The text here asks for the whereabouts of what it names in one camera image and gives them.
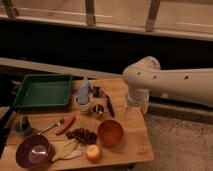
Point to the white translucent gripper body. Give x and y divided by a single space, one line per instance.
137 98

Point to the black brush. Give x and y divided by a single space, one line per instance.
108 103

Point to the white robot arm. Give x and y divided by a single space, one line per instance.
192 85

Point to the orange bowl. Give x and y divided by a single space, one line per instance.
110 133

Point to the small dark block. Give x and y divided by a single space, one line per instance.
96 92

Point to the small metal cup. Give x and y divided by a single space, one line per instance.
98 110

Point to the wooden cutting board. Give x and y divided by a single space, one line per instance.
135 146

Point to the white cup with blue cloth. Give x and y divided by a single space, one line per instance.
83 100

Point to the dark grape bunch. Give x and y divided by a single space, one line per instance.
82 135

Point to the red chili pepper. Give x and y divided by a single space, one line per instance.
67 124

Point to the red yellow apple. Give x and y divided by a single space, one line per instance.
93 153

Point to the metal fork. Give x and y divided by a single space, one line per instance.
56 124

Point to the green plastic tray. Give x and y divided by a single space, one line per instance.
44 91

